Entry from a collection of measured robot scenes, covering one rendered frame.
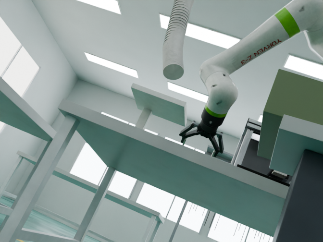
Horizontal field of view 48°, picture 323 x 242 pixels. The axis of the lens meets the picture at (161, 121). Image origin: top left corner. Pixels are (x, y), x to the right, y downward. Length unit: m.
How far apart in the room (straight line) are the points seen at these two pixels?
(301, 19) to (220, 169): 0.62
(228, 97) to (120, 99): 7.74
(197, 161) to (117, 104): 7.61
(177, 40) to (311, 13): 1.66
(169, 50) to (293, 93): 2.00
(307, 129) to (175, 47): 2.10
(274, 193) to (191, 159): 0.33
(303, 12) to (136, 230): 7.11
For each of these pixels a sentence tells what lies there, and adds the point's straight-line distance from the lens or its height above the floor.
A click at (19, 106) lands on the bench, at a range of 2.02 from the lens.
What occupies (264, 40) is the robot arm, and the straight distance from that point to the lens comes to 1.44.
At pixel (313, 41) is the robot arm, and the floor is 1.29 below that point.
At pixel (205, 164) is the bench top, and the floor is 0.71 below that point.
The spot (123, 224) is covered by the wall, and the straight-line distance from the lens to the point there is 8.19.
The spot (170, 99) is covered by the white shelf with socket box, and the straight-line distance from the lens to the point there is 2.25.
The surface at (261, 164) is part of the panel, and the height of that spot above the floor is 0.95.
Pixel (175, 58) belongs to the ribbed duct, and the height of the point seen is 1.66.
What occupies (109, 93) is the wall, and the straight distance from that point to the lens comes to 9.15.
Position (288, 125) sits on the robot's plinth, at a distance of 0.89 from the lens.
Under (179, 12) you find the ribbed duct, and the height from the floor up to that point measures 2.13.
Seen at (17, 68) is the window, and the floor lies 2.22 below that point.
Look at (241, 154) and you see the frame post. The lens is 1.81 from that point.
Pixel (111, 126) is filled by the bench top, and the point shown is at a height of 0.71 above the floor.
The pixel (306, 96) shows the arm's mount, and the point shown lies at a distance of 0.95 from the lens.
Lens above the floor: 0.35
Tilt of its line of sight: 18 degrees up
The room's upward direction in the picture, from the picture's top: 25 degrees clockwise
